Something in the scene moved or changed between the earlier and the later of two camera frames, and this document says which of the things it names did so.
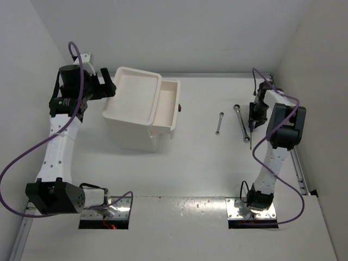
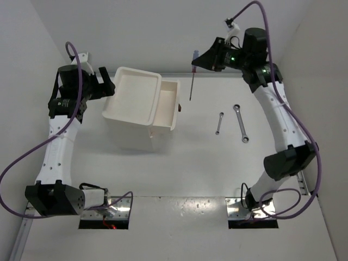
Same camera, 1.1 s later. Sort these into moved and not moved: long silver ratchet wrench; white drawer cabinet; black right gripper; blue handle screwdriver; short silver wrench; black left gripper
Moved: black right gripper; blue handle screwdriver
Not moved: white drawer cabinet; short silver wrench; long silver ratchet wrench; black left gripper
